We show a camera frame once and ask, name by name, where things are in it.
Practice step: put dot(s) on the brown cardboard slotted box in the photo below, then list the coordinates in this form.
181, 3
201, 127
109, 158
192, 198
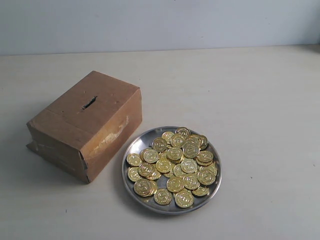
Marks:
85, 127

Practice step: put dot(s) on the gold coin back top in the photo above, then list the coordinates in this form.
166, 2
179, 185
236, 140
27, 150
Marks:
183, 131

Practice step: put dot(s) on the round silver metal plate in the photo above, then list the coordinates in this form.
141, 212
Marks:
145, 140

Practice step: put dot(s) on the gold coin left upper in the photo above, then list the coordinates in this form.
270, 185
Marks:
133, 159

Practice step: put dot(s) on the gold coin centre pale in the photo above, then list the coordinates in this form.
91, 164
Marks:
189, 166

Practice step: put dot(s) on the gold coin right upper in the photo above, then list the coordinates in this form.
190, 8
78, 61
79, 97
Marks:
205, 156

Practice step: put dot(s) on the gold coin left middle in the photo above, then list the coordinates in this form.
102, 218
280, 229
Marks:
133, 174

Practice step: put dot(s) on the gold coin front left edge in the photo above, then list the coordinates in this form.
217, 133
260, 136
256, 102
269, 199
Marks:
144, 187

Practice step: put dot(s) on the gold coin front centre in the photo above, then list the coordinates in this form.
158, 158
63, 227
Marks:
163, 196

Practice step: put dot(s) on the gold coin front right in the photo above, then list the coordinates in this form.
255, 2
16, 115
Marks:
184, 199

